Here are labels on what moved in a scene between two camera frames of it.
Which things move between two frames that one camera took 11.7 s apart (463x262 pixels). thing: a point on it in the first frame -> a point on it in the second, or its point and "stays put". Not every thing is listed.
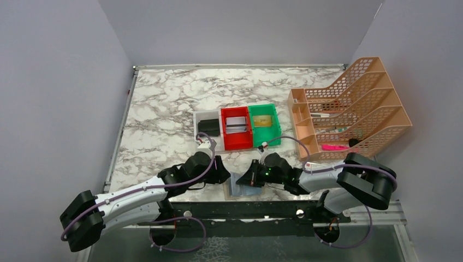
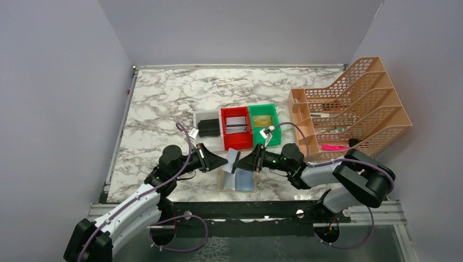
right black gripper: (251, 177) -> (254, 161)
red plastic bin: (236, 141) stays put
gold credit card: (262, 120) stays put
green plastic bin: (265, 125) stays put
